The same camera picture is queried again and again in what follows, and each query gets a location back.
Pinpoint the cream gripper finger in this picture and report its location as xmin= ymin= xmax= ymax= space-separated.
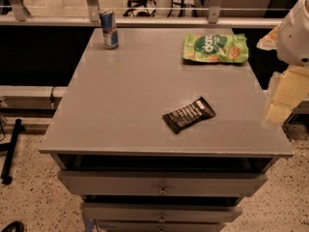
xmin=257 ymin=26 xmax=279 ymax=50
xmin=264 ymin=65 xmax=309 ymax=125

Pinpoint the green rice chip bag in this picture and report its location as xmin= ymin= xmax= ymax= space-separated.
xmin=183 ymin=34 xmax=249 ymax=64

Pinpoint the black rxbar chocolate bar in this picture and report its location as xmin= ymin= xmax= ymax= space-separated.
xmin=162 ymin=97 xmax=215 ymax=134

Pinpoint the grey drawer cabinet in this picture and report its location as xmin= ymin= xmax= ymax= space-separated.
xmin=40 ymin=29 xmax=293 ymax=232

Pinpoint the black office chair base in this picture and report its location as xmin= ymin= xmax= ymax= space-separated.
xmin=124 ymin=0 xmax=155 ymax=17

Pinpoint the blue silver energy drink can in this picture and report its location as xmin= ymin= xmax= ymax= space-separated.
xmin=98 ymin=10 xmax=119 ymax=49

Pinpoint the middle grey drawer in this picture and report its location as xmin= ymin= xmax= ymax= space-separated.
xmin=81 ymin=203 xmax=242 ymax=223

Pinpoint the grey drawer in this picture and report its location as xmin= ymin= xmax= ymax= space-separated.
xmin=59 ymin=171 xmax=267 ymax=197
xmin=98 ymin=220 xmax=224 ymax=232
xmin=81 ymin=203 xmax=242 ymax=223

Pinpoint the top grey drawer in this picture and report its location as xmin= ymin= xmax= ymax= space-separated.
xmin=59 ymin=171 xmax=267 ymax=197

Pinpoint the bottom grey drawer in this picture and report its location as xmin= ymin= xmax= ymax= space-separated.
xmin=98 ymin=220 xmax=224 ymax=232

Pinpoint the black metal stand leg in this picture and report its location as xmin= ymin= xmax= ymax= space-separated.
xmin=0 ymin=119 xmax=24 ymax=185

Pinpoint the black shoe tip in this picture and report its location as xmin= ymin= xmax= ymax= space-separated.
xmin=1 ymin=221 xmax=24 ymax=232

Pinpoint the metal window railing frame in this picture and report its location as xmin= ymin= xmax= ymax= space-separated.
xmin=0 ymin=0 xmax=281 ymax=28

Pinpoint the grey wall cable duct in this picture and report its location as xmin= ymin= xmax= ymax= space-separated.
xmin=0 ymin=85 xmax=67 ymax=109

